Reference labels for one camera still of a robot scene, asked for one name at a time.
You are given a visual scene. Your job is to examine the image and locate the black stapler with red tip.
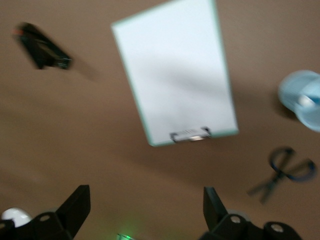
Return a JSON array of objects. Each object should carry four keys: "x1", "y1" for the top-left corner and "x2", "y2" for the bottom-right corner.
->
[{"x1": 11, "y1": 21, "x2": 74, "y2": 71}]

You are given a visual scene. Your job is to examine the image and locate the white paper sheet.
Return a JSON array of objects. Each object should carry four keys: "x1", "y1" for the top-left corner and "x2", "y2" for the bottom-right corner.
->
[{"x1": 113, "y1": 0, "x2": 236, "y2": 145}]

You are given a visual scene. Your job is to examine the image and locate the white round stand base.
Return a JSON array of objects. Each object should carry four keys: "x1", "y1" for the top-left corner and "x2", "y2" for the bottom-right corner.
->
[{"x1": 0, "y1": 206, "x2": 33, "y2": 227}]

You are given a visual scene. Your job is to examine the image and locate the light blue mesh cup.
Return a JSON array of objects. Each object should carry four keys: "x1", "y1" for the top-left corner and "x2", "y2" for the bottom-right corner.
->
[{"x1": 277, "y1": 69, "x2": 320, "y2": 133}]

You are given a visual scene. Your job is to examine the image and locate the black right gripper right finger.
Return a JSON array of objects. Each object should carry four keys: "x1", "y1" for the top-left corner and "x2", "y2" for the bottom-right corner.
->
[{"x1": 199, "y1": 186, "x2": 305, "y2": 240}]

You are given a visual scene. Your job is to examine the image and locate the black blue-handled scissors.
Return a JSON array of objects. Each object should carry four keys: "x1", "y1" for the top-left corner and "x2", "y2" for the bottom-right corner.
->
[{"x1": 246, "y1": 146, "x2": 317, "y2": 205}]

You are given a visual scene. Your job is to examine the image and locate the mint green clipboard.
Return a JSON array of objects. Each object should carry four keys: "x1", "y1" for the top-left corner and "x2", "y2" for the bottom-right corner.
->
[{"x1": 110, "y1": 0, "x2": 240, "y2": 148}]

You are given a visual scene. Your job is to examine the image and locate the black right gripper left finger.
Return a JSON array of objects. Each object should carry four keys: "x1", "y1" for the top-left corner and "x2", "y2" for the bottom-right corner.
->
[{"x1": 0, "y1": 184, "x2": 91, "y2": 240}]

